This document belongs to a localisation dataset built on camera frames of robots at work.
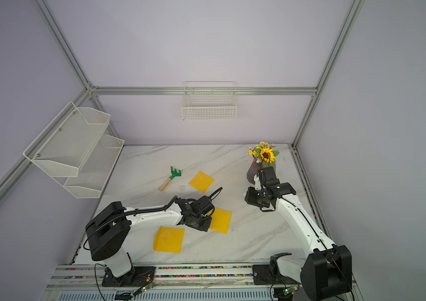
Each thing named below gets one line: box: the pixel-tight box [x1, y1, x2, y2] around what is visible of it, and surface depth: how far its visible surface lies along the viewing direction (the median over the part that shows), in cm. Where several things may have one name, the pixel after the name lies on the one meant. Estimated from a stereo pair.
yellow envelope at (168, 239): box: [152, 226, 185, 254], surface depth 86 cm
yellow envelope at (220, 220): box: [206, 207, 232, 235], surface depth 90 cm
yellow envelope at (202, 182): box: [187, 170, 216, 194], surface depth 106 cm
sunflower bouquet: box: [246, 141, 280, 171], surface depth 85 cm
